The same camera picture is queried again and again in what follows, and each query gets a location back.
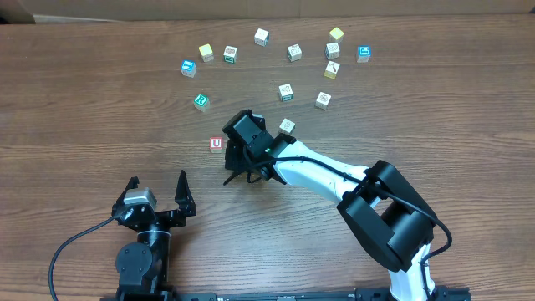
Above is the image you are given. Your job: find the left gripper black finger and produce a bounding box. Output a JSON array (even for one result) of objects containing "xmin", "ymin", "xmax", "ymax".
[
  {"xmin": 115, "ymin": 176, "xmax": 140, "ymax": 205},
  {"xmin": 175, "ymin": 170, "xmax": 196, "ymax": 210}
]

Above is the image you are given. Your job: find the red letter U block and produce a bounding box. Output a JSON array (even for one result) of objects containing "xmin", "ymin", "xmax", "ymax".
[{"xmin": 209, "ymin": 137, "xmax": 224, "ymax": 153}]

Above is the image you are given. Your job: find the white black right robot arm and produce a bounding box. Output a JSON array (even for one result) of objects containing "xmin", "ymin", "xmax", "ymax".
[{"xmin": 222, "ymin": 110, "xmax": 442, "ymax": 300}]

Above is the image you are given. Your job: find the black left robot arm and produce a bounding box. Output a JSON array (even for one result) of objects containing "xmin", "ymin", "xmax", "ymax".
[{"xmin": 112, "ymin": 171, "xmax": 196, "ymax": 300}]

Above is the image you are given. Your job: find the plain wooden block number 9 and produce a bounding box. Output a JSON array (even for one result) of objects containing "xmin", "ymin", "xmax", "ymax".
[{"xmin": 278, "ymin": 119, "xmax": 295, "ymax": 135}]

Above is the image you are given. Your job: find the green letter R block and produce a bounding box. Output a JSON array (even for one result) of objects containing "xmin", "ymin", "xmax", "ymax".
[{"xmin": 193, "ymin": 94, "xmax": 210, "ymax": 112}]

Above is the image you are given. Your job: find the grapes picture green G block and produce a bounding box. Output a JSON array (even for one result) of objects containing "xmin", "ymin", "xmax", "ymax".
[{"xmin": 278, "ymin": 84, "xmax": 293, "ymax": 102}]

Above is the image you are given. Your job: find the shell picture wooden block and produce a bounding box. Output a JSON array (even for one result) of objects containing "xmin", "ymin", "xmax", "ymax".
[{"xmin": 315, "ymin": 92, "xmax": 332, "ymax": 110}]

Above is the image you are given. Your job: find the red picture green block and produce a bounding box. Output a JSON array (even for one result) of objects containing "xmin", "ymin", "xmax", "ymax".
[{"xmin": 223, "ymin": 45, "xmax": 237, "ymax": 64}]

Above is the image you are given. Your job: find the blue block far left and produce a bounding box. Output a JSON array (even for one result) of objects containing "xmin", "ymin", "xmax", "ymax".
[{"xmin": 180, "ymin": 59, "xmax": 196, "ymax": 78}]

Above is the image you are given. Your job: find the yellow block left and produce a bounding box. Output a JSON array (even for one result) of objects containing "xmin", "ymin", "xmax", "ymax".
[{"xmin": 199, "ymin": 43, "xmax": 214, "ymax": 63}]

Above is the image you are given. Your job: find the white picture block centre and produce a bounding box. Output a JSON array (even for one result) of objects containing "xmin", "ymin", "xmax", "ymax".
[{"xmin": 287, "ymin": 44, "xmax": 303, "ymax": 62}]

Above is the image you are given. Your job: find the white picture block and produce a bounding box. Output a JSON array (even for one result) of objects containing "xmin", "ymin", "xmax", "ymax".
[
  {"xmin": 325, "ymin": 42, "xmax": 340, "ymax": 59},
  {"xmin": 287, "ymin": 44, "xmax": 303, "ymax": 62}
]

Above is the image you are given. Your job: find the white block top centre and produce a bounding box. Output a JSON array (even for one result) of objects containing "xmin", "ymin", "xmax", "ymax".
[{"xmin": 254, "ymin": 28, "xmax": 269, "ymax": 47}]

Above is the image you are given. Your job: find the yellow sided tool picture block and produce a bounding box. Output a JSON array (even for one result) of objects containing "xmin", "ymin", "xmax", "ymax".
[{"xmin": 324, "ymin": 61, "xmax": 340, "ymax": 79}]

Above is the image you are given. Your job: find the white picture block right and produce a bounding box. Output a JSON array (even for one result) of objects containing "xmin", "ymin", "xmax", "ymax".
[{"xmin": 325, "ymin": 42, "xmax": 340, "ymax": 59}]

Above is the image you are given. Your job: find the yellow block top right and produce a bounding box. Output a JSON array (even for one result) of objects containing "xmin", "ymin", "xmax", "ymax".
[{"xmin": 329, "ymin": 27, "xmax": 344, "ymax": 43}]

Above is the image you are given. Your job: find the blue letter P block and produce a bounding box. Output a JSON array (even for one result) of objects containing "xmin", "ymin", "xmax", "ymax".
[{"xmin": 357, "ymin": 45, "xmax": 371, "ymax": 63}]

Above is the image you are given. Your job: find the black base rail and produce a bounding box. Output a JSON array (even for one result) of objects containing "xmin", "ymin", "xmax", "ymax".
[{"xmin": 99, "ymin": 286, "xmax": 472, "ymax": 301}]

